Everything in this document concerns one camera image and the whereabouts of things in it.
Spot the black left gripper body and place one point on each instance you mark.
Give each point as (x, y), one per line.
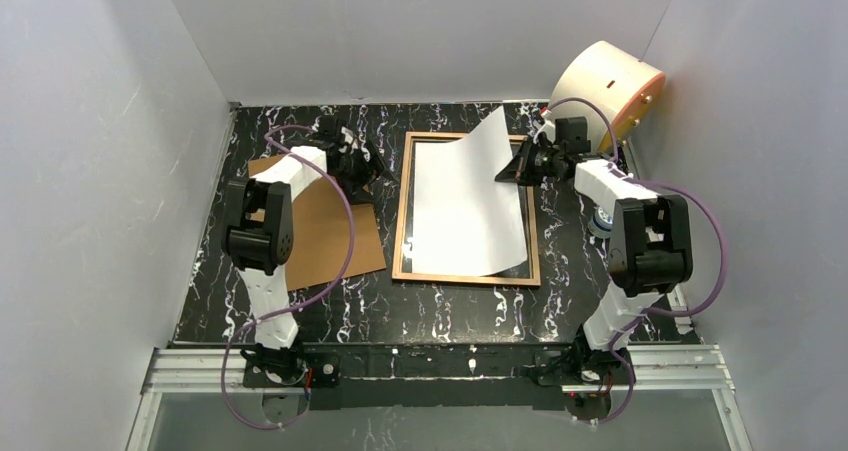
(366, 167)

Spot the landscape photo print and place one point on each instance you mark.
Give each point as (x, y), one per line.
(464, 222)

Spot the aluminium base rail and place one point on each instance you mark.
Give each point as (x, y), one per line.
(439, 397)

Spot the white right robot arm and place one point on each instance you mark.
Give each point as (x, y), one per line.
(649, 251)

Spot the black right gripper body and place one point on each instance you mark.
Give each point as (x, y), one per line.
(530, 164)

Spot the wooden picture frame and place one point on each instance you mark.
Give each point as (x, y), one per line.
(527, 274)

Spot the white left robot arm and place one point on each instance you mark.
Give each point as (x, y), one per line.
(259, 218)

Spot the brown backing board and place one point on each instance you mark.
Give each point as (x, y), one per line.
(321, 237)

